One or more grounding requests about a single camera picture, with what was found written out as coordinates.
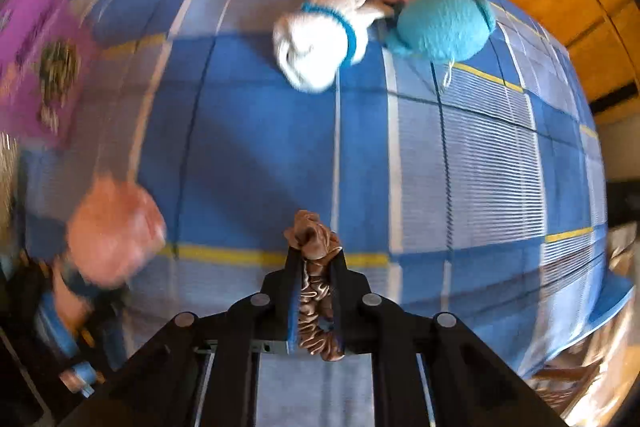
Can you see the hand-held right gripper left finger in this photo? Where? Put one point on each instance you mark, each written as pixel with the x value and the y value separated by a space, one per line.
pixel 293 307

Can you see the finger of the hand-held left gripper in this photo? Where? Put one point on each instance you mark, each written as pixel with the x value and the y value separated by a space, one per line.
pixel 112 337
pixel 56 327

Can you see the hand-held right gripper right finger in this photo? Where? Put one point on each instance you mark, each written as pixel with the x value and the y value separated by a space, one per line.
pixel 337 307

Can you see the brown satin scrunchie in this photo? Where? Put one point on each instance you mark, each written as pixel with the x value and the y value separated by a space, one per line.
pixel 315 292

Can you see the pink cloth blue band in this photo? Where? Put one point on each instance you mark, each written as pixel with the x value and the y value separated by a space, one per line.
pixel 115 232

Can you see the blue plaid bedsheet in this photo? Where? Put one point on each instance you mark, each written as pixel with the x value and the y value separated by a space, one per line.
pixel 250 157

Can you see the white rolled cloth blue band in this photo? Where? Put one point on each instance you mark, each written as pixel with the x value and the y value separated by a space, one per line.
pixel 310 47

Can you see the purple box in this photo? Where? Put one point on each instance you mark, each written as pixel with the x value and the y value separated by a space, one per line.
pixel 30 32

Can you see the teal fluffy cloth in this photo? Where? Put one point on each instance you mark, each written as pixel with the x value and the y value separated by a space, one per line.
pixel 440 27

